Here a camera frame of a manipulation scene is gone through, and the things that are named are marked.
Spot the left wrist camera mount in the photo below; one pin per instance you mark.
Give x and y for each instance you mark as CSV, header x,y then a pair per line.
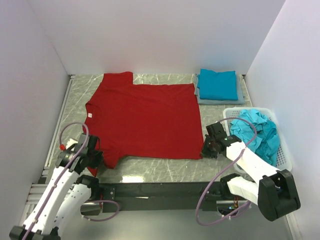
x,y
69,143

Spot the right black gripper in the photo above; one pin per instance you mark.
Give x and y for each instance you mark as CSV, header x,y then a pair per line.
x,y
205,152

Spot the red t shirt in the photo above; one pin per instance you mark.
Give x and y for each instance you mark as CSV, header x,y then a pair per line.
x,y
144,120

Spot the crumpled teal t shirt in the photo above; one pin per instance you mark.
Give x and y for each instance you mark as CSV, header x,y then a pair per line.
x,y
267,141

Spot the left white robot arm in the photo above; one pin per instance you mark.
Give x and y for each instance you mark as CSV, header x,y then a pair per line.
x,y
67,191

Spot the aluminium frame rail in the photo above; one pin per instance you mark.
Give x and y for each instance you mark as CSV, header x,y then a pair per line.
x,y
156,121

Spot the folded blue t shirt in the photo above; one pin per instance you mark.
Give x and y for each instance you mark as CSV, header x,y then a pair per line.
x,y
217,85

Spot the folded grey-blue t shirt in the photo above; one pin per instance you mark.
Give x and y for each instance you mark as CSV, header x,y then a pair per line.
x,y
240,96

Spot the black base beam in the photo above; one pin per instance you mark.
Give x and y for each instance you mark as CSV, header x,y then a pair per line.
x,y
159,196

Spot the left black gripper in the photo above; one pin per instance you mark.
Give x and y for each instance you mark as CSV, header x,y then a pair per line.
x,y
98,159

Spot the white plastic basket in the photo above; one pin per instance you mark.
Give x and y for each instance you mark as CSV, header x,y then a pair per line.
x,y
283,158

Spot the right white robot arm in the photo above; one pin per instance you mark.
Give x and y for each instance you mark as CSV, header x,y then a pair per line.
x,y
271,189

